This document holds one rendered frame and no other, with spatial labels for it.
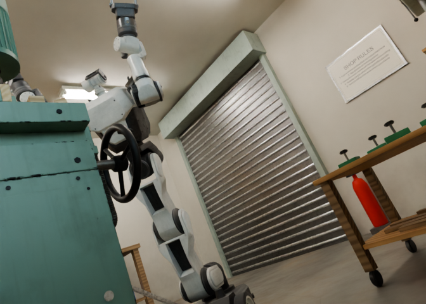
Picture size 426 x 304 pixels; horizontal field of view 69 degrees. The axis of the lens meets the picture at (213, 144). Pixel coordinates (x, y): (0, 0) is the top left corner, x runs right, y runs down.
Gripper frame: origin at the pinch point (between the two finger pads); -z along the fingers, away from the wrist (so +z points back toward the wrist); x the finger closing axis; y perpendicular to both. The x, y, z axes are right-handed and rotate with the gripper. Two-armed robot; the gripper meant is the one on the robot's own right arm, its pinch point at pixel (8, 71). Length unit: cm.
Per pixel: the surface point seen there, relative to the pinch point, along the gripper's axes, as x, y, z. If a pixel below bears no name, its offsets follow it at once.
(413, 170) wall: 29, -246, 197
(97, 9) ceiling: -24, -114, -89
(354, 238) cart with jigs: 47, -67, 169
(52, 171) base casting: 59, 35, 92
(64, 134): 58, 27, 82
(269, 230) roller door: -150, -244, 168
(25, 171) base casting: 59, 41, 90
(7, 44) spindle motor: 51, 21, 39
